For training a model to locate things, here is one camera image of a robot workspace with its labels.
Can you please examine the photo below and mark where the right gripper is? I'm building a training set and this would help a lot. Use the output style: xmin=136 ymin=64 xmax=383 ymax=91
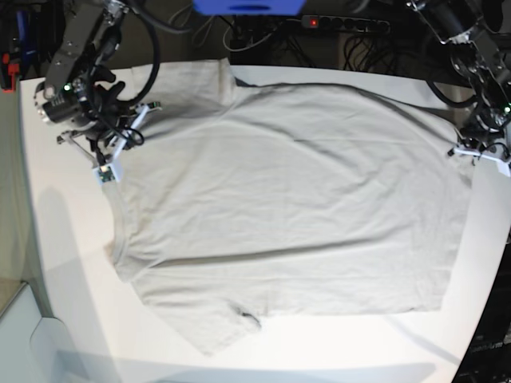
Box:
xmin=57 ymin=101 xmax=162 ymax=166

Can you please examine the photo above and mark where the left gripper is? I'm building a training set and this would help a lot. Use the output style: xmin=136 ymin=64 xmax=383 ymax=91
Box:
xmin=447 ymin=125 xmax=510 ymax=164

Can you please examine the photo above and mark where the grey t-shirt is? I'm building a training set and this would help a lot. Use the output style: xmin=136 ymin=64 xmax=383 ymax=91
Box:
xmin=103 ymin=60 xmax=473 ymax=354

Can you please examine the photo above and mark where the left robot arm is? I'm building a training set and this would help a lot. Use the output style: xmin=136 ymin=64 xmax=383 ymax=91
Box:
xmin=406 ymin=1 xmax=510 ymax=173

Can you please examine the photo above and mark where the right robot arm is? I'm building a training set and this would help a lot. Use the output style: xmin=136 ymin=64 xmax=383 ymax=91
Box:
xmin=34 ymin=1 xmax=161 ymax=167

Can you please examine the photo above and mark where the red and blue clamp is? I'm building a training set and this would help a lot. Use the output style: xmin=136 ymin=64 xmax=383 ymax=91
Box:
xmin=1 ymin=1 xmax=28 ymax=93

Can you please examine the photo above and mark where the blue box overhead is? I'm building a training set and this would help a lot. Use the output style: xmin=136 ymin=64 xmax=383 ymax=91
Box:
xmin=192 ymin=0 xmax=306 ymax=16

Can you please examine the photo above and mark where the black power strip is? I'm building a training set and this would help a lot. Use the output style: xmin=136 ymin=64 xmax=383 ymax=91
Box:
xmin=301 ymin=15 xmax=390 ymax=34

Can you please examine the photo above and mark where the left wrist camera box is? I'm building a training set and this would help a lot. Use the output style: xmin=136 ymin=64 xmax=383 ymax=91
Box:
xmin=496 ymin=160 xmax=511 ymax=178

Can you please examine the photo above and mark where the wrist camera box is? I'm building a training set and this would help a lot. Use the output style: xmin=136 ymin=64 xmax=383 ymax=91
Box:
xmin=496 ymin=160 xmax=511 ymax=178
xmin=93 ymin=160 xmax=123 ymax=185

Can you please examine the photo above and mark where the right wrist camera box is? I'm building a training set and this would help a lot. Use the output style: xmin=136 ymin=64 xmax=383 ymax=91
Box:
xmin=93 ymin=160 xmax=123 ymax=185

